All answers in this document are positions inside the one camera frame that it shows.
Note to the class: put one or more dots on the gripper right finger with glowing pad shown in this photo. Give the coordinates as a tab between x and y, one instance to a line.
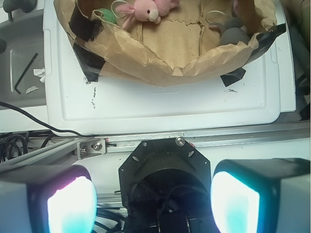
262	195

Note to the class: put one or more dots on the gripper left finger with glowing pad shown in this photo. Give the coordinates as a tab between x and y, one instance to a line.
46	199

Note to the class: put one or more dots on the gray plush animal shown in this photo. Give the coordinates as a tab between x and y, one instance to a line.
233	31

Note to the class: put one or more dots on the black hex key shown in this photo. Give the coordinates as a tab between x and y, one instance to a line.
24	72

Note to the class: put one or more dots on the brown paper bag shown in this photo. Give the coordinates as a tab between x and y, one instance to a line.
180	49

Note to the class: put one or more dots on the green textured ball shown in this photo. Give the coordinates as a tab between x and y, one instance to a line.
106	15

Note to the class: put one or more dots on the pink plush bunny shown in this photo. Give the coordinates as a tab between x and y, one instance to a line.
145	10

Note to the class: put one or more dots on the aluminium frame rail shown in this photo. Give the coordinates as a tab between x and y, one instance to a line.
276	140

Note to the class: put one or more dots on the metal corner bracket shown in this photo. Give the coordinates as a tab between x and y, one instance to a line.
90	147

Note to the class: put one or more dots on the black octagonal mount plate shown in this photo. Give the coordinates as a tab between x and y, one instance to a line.
165	188

